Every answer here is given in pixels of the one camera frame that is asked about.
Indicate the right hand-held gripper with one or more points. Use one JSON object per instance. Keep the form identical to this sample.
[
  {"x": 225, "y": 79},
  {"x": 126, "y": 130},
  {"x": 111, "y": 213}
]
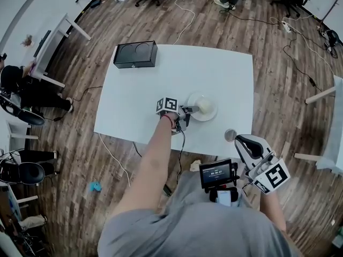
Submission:
[{"x": 273, "y": 177}]

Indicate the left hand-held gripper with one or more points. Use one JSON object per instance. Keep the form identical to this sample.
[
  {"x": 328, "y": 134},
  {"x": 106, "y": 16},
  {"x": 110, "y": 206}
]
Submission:
[{"x": 170, "y": 104}]

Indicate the white food piece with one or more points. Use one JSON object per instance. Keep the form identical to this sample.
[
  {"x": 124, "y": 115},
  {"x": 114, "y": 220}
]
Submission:
[{"x": 205, "y": 104}]

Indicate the white round plate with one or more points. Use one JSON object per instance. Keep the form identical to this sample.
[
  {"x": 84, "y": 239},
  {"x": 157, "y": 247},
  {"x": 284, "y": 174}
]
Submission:
[{"x": 207, "y": 116}]

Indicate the person's right forearm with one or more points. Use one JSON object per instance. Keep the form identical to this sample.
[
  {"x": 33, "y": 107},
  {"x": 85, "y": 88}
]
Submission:
[{"x": 273, "y": 210}]

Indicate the person's left forearm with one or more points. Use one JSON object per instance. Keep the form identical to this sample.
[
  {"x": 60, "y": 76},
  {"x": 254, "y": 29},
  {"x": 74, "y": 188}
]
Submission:
[{"x": 158, "y": 149}]

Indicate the white rectangular table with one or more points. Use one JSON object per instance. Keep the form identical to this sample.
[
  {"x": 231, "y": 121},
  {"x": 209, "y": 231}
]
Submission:
[{"x": 160, "y": 74}]

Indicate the round grey table grommet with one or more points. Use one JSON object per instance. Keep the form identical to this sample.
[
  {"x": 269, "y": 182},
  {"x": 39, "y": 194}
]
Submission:
[{"x": 230, "y": 135}]

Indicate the small black chest screen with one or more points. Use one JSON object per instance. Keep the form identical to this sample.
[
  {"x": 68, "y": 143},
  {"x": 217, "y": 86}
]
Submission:
[{"x": 215, "y": 173}]

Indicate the crumpled beige paper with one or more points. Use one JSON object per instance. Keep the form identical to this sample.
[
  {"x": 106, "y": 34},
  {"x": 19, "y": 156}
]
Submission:
[{"x": 195, "y": 165}]

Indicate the black box with round recesses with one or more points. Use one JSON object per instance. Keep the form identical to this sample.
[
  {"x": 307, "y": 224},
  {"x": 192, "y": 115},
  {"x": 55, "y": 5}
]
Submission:
[{"x": 135, "y": 54}]

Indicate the small black floor object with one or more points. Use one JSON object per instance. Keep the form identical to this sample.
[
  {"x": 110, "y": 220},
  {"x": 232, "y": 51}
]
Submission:
[{"x": 167, "y": 190}]

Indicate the black power adapter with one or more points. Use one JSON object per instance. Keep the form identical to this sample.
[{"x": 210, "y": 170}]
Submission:
[{"x": 312, "y": 81}]

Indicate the person's grey shirt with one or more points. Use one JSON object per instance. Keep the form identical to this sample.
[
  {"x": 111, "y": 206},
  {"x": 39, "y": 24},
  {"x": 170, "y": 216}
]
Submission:
[{"x": 187, "y": 231}]

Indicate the white power strip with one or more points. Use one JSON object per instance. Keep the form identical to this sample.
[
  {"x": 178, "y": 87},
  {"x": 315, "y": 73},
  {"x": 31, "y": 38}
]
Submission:
[{"x": 286, "y": 27}]

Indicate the blue crumpled item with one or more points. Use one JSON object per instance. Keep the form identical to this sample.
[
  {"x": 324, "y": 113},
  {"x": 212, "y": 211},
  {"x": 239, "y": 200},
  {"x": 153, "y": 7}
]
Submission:
[{"x": 95, "y": 186}]

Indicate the white desk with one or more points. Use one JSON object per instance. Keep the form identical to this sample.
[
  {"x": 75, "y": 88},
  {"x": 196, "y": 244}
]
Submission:
[{"x": 57, "y": 40}]

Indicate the brown coat stand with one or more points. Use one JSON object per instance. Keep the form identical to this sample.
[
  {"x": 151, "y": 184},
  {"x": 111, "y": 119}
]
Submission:
[{"x": 332, "y": 8}]

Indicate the black monitor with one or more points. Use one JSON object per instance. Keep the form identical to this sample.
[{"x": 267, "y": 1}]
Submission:
[{"x": 43, "y": 43}]

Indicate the black chest mount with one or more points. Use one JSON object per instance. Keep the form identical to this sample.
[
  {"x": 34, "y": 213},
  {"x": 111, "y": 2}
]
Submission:
[{"x": 214, "y": 197}]

